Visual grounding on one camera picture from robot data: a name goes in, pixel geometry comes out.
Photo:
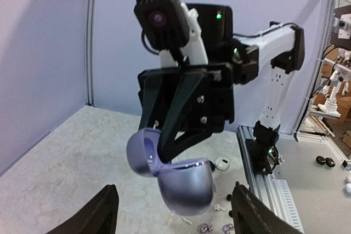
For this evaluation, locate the white stem earbud far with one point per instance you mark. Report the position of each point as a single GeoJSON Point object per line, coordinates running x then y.
{"type": "Point", "coordinates": [186, 220]}

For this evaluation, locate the purple earbud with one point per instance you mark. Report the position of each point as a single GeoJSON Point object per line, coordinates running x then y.
{"type": "Point", "coordinates": [226, 229]}
{"type": "Point", "coordinates": [204, 228]}

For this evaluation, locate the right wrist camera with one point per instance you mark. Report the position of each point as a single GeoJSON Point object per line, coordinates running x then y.
{"type": "Point", "coordinates": [173, 31]}

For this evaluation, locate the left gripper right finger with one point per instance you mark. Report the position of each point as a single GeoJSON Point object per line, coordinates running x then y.
{"type": "Point", "coordinates": [251, 215]}

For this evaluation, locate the white stem earbud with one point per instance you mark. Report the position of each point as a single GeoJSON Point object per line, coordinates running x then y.
{"type": "Point", "coordinates": [219, 208]}
{"type": "Point", "coordinates": [186, 220]}

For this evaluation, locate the white stem earbud near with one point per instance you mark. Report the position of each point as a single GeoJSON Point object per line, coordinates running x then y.
{"type": "Point", "coordinates": [219, 208]}

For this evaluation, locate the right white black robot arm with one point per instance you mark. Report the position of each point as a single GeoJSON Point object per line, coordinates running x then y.
{"type": "Point", "coordinates": [281, 46]}

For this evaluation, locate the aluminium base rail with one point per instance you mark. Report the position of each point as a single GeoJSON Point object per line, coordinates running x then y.
{"type": "Point", "coordinates": [274, 193]}

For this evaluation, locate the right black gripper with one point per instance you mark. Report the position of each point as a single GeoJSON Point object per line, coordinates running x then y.
{"type": "Point", "coordinates": [186, 103]}

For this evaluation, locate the white earbud charging case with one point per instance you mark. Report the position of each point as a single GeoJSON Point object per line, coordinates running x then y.
{"type": "Point", "coordinates": [221, 164]}

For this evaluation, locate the aluminium frame post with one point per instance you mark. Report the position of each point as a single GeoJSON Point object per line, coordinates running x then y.
{"type": "Point", "coordinates": [307, 78]}
{"type": "Point", "coordinates": [89, 51]}

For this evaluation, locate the left aluminium frame post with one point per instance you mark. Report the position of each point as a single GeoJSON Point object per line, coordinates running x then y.
{"type": "Point", "coordinates": [89, 51]}

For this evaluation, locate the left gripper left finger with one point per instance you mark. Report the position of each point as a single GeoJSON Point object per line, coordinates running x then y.
{"type": "Point", "coordinates": [99, 215]}

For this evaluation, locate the right aluminium frame post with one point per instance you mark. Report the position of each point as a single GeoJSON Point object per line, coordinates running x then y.
{"type": "Point", "coordinates": [307, 78]}

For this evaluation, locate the purple earbud charging case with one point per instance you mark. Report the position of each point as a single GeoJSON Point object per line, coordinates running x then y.
{"type": "Point", "coordinates": [187, 187]}

